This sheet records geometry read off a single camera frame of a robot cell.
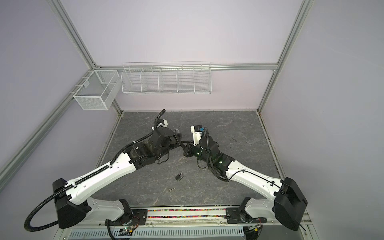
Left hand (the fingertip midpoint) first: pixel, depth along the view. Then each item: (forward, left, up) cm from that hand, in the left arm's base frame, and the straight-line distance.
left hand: (181, 138), depth 72 cm
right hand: (-2, +1, -2) cm, 3 cm away
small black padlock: (-10, +4, -27) cm, 29 cm away
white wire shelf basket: (+46, +10, +4) cm, 47 cm away
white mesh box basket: (+41, +54, -1) cm, 68 cm away
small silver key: (-16, +7, -27) cm, 32 cm away
